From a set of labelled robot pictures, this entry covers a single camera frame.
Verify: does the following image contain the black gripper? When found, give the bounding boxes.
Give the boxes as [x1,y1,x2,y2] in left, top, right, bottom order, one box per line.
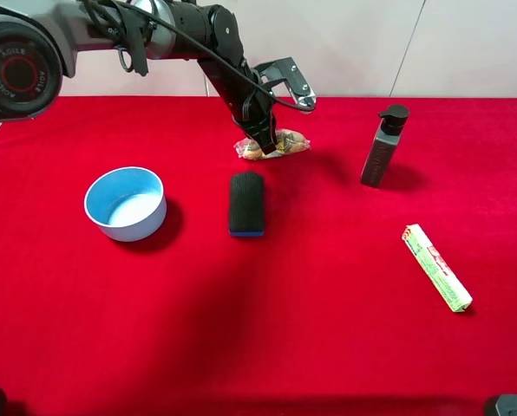
[198,58,278,154]

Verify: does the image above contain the light blue bowl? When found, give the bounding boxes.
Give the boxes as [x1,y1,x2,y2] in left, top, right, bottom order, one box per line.
[83,166,167,243]

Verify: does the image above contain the red tablecloth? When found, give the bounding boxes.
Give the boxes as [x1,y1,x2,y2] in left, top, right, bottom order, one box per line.
[0,97,517,415]

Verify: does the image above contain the green white toothpaste box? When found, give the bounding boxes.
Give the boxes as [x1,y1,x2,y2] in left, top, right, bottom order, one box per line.
[402,224,473,313]

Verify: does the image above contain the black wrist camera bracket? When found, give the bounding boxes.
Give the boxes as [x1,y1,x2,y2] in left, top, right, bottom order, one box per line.
[253,57,317,114]

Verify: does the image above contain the clear snack packet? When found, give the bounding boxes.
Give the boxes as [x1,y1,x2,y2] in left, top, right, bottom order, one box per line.
[234,129,311,160]

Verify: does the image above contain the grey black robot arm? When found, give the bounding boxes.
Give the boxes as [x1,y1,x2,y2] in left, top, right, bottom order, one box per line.
[0,1,277,153]

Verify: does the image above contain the dark grey pump bottle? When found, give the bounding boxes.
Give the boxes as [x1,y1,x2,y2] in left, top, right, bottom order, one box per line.
[360,104,409,188]

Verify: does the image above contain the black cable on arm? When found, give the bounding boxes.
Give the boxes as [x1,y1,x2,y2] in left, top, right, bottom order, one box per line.
[80,0,316,127]

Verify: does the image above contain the black whiteboard eraser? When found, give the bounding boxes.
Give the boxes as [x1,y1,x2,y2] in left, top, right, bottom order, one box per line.
[228,172,265,237]

